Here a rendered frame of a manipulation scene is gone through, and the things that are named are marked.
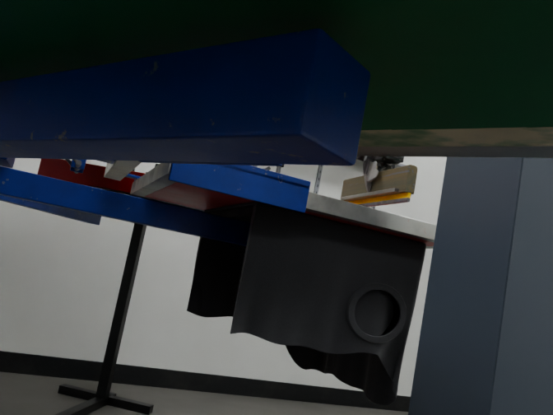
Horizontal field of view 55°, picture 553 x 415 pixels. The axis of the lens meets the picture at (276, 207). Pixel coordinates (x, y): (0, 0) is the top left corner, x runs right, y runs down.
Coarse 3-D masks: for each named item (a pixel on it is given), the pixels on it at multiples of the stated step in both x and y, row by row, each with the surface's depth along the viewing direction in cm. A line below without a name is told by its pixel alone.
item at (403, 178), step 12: (396, 168) 145; (408, 168) 140; (348, 180) 169; (360, 180) 162; (372, 180) 156; (384, 180) 149; (396, 180) 144; (408, 180) 139; (348, 192) 168; (360, 192) 160; (408, 192) 139
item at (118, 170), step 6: (114, 162) 129; (120, 162) 126; (126, 162) 125; (132, 162) 123; (138, 162) 121; (108, 168) 149; (114, 168) 137; (120, 168) 136; (126, 168) 134; (132, 168) 132; (108, 174) 151; (114, 174) 149; (120, 174) 146; (126, 174) 144
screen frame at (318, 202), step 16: (144, 176) 136; (160, 176) 110; (144, 192) 144; (192, 208) 164; (320, 208) 117; (336, 208) 118; (352, 208) 120; (368, 208) 121; (368, 224) 122; (384, 224) 123; (400, 224) 124; (416, 224) 126; (432, 224) 128; (432, 240) 130
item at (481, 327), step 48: (480, 192) 94; (528, 192) 88; (480, 240) 92; (528, 240) 88; (432, 288) 99; (480, 288) 90; (528, 288) 87; (432, 336) 97; (480, 336) 87; (528, 336) 87; (432, 384) 94; (480, 384) 85; (528, 384) 87
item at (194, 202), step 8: (160, 192) 137; (168, 192) 134; (160, 200) 158; (168, 200) 153; (176, 200) 149; (184, 200) 145; (192, 200) 142; (200, 200) 138; (200, 208) 160; (208, 208) 155
